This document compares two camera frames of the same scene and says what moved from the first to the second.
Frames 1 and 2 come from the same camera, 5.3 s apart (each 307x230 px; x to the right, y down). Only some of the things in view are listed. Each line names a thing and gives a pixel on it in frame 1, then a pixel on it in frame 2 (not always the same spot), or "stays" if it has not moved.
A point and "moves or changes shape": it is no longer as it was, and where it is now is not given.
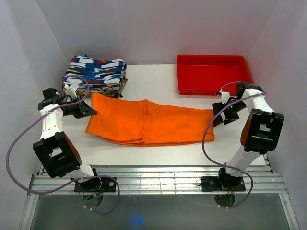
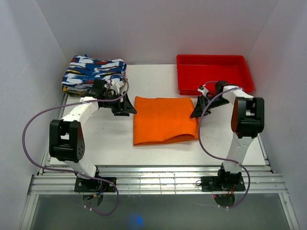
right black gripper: (230, 118) → (196, 112)
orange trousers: (141, 122) moves or changes shape
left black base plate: (97, 185) stays
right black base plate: (222, 184) stays
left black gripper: (83, 109) → (123, 109)
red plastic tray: (205, 74) stays
